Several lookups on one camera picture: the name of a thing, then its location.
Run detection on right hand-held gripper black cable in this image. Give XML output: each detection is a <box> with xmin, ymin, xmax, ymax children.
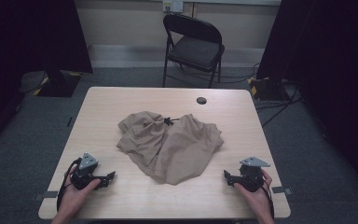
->
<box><xmin>260</xmin><ymin>177</ymin><xmax>276</xmax><ymax>219</ymax></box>

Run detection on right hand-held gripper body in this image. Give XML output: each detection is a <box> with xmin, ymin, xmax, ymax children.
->
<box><xmin>238</xmin><ymin>156</ymin><xmax>271</xmax><ymax>193</ymax></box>

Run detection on dark curtain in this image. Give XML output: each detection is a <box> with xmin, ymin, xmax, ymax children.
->
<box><xmin>255</xmin><ymin>0</ymin><xmax>358</xmax><ymax>202</ymax></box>
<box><xmin>0</xmin><ymin>0</ymin><xmax>94</xmax><ymax>157</ymax></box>

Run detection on left hand-held gripper black cable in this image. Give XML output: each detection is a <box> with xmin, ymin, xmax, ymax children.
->
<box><xmin>56</xmin><ymin>157</ymin><xmax>83</xmax><ymax>213</ymax></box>

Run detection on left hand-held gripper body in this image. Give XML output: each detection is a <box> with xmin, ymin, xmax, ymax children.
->
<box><xmin>70</xmin><ymin>151</ymin><xmax>103</xmax><ymax>191</ymax></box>

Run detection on black folding chair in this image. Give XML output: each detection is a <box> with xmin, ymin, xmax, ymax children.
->
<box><xmin>161</xmin><ymin>13</ymin><xmax>226</xmax><ymax>89</ymax></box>

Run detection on tan drawstring shorts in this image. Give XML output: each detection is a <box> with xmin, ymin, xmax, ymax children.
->
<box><xmin>116</xmin><ymin>110</ymin><xmax>225</xmax><ymax>187</ymax></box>

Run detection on grey tape strip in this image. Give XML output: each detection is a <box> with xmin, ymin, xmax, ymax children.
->
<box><xmin>33</xmin><ymin>190</ymin><xmax>60</xmax><ymax>202</ymax></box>
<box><xmin>271</xmin><ymin>185</ymin><xmax>295</xmax><ymax>197</ymax></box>

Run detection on person's right hand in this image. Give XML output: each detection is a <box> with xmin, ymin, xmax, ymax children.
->
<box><xmin>233</xmin><ymin>169</ymin><xmax>275</xmax><ymax>219</ymax></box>

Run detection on white wall outlet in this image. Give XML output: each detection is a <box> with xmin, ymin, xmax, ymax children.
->
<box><xmin>162</xmin><ymin>0</ymin><xmax>185</xmax><ymax>14</ymax></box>

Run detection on black floor cables bundle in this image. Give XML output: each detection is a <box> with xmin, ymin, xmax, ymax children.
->
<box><xmin>255</xmin><ymin>83</ymin><xmax>303</xmax><ymax>129</ymax></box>

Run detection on black stand base yellow tape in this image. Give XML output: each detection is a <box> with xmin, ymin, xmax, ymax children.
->
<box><xmin>246</xmin><ymin>76</ymin><xmax>291</xmax><ymax>102</ymax></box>
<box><xmin>32</xmin><ymin>69</ymin><xmax>84</xmax><ymax>98</ymax></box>

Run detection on hand-held gripper black cable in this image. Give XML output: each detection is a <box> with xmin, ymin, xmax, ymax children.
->
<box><xmin>260</xmin><ymin>177</ymin><xmax>276</xmax><ymax>219</ymax></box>
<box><xmin>56</xmin><ymin>157</ymin><xmax>83</xmax><ymax>213</ymax></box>

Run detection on person's left hand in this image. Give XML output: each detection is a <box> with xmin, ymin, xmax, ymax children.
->
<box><xmin>59</xmin><ymin>165</ymin><xmax>102</xmax><ymax>217</ymax></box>

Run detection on black floor cable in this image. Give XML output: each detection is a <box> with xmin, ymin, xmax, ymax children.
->
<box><xmin>171</xmin><ymin>62</ymin><xmax>261</xmax><ymax>85</ymax></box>

